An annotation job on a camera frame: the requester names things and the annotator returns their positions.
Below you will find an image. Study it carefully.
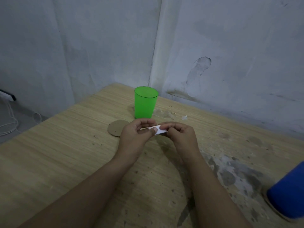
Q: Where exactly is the blue plastic cup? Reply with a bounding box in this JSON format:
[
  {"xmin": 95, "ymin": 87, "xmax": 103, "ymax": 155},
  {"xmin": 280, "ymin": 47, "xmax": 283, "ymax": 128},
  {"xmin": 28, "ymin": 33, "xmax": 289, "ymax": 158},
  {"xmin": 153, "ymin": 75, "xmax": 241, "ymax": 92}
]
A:
[{"xmin": 266, "ymin": 161, "xmax": 304, "ymax": 219}]

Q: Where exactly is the small white paper piece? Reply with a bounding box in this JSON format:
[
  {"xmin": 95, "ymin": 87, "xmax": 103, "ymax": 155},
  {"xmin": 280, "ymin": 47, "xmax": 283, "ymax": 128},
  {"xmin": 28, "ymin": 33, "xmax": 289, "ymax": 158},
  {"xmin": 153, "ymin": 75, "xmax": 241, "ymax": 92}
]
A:
[{"xmin": 142, "ymin": 125, "xmax": 168, "ymax": 135}]

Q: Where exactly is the green plastic cup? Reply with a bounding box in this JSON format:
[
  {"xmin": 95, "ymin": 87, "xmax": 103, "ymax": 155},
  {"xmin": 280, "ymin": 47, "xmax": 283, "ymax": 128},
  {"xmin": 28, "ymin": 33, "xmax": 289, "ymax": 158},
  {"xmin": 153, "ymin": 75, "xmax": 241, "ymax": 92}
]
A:
[{"xmin": 134, "ymin": 86, "xmax": 159, "ymax": 120}]

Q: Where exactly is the white cable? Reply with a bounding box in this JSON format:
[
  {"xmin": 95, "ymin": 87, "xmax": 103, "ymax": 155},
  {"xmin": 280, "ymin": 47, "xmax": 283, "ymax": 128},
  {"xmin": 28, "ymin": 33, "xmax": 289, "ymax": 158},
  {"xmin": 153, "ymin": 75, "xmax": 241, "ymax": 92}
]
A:
[{"xmin": 0, "ymin": 100, "xmax": 42, "ymax": 136}]

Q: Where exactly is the person's left forearm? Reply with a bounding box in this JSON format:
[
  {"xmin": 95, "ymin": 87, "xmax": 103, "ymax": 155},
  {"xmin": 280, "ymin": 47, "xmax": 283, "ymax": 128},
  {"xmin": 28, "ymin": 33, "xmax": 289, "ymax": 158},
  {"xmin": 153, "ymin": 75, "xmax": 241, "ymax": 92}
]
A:
[{"xmin": 18, "ymin": 152, "xmax": 140, "ymax": 228}]

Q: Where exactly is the person's right forearm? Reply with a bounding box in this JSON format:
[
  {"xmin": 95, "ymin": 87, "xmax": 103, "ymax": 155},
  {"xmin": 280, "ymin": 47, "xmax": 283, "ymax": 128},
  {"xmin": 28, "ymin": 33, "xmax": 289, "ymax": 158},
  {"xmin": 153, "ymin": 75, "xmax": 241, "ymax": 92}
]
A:
[{"xmin": 183, "ymin": 153, "xmax": 253, "ymax": 228}]

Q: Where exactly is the person's right hand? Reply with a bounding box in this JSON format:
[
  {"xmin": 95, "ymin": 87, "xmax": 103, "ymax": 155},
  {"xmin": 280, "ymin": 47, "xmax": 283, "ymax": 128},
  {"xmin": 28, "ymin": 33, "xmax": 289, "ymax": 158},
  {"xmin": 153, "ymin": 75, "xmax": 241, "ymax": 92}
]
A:
[{"xmin": 159, "ymin": 121, "xmax": 202, "ymax": 162}]

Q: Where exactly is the person's left hand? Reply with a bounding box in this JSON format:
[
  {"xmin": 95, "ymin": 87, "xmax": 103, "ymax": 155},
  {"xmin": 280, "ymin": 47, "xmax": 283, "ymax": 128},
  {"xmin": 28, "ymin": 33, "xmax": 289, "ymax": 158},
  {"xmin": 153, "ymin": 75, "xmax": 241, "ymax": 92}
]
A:
[{"xmin": 117, "ymin": 119, "xmax": 158, "ymax": 161}]

